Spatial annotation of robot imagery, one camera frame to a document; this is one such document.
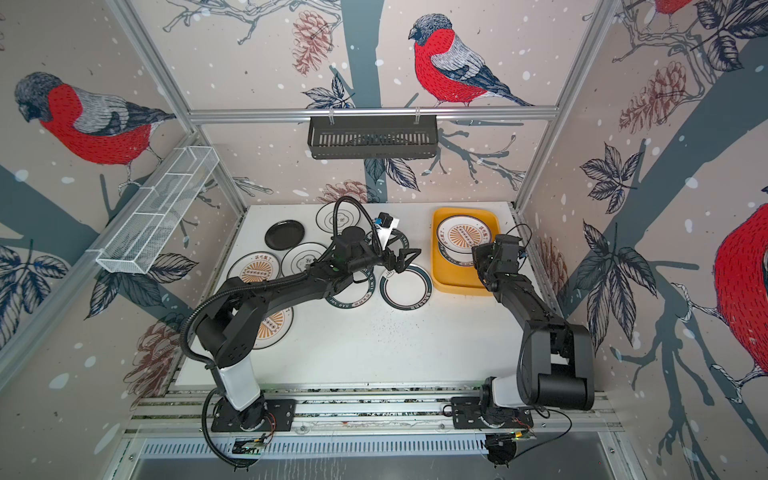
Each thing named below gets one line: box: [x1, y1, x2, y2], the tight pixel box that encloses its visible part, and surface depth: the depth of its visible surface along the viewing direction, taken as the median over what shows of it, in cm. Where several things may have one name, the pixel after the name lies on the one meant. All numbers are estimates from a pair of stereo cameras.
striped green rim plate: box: [379, 264, 433, 311], surface depth 97 cm
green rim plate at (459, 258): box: [438, 242, 474, 267], surface depth 104 cm
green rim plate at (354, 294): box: [325, 267, 377, 310], surface depth 94 cm
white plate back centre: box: [316, 202, 361, 235], surface depth 120 cm
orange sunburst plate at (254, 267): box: [227, 251, 281, 283], surface depth 106 cm
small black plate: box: [264, 220, 305, 251], surface depth 113 cm
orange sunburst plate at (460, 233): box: [436, 215, 493, 254], surface depth 100 cm
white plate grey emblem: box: [281, 242, 328, 277], surface depth 109 cm
